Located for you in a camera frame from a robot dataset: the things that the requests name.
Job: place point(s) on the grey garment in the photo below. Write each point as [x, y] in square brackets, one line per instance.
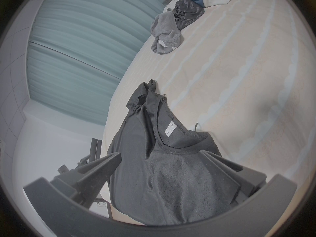
[165, 26]

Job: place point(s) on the black sleeveless top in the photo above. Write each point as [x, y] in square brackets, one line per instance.
[160, 169]

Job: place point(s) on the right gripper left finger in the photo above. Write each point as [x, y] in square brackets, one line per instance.
[98, 174]

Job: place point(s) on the black shiny garment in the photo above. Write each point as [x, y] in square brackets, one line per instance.
[187, 12]

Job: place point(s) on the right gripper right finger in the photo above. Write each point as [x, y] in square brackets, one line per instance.
[237, 174]

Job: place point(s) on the bed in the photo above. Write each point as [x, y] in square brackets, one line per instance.
[234, 83]

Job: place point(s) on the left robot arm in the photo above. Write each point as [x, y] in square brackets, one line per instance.
[63, 168]

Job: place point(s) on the blue-green curtain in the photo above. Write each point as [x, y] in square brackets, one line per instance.
[74, 88]
[98, 16]

